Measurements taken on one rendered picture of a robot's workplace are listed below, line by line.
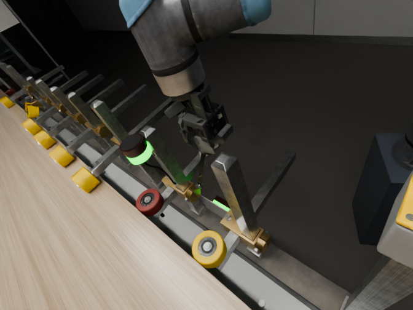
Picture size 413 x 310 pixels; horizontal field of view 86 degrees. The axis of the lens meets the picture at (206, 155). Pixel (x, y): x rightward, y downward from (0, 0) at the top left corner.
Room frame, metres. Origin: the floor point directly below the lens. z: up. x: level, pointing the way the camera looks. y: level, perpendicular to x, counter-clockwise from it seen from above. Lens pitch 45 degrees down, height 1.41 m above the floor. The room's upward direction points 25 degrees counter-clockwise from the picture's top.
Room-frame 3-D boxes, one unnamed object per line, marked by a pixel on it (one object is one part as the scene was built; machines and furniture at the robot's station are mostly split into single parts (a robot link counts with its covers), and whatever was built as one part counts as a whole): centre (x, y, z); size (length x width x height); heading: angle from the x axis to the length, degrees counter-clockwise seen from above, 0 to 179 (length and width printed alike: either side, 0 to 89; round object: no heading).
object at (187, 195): (0.49, 0.12, 0.84); 0.14 x 0.06 x 0.05; 32
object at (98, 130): (0.91, 0.38, 0.94); 0.14 x 0.06 x 0.05; 32
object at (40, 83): (1.32, 0.64, 0.88); 0.04 x 0.04 x 0.48; 32
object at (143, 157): (0.44, 0.15, 1.08); 0.06 x 0.06 x 0.02
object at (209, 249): (0.23, 0.09, 0.85); 0.08 x 0.08 x 0.11
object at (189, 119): (0.40, -0.02, 1.15); 0.09 x 0.08 x 0.12; 32
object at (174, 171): (0.47, 0.11, 0.88); 0.04 x 0.04 x 0.48; 32
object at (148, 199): (0.45, 0.22, 0.85); 0.08 x 0.08 x 0.11
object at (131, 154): (0.44, 0.15, 1.11); 0.06 x 0.06 x 0.02
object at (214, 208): (0.46, 0.07, 0.75); 0.26 x 0.01 x 0.10; 32
